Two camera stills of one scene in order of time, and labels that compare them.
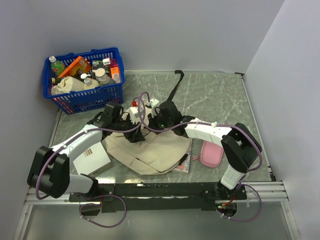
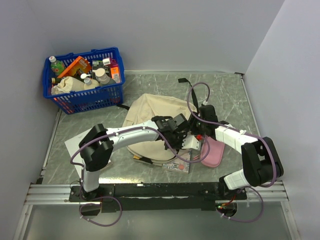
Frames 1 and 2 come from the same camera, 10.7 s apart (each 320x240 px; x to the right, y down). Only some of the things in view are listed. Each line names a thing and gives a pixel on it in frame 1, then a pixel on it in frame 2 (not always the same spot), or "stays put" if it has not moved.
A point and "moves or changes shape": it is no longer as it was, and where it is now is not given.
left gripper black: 135,135 → 182,136
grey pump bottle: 103,79 stays put
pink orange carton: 114,70 stays put
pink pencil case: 211,154 stays put
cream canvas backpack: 161,152 moves or changes shape
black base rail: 152,196 stays put
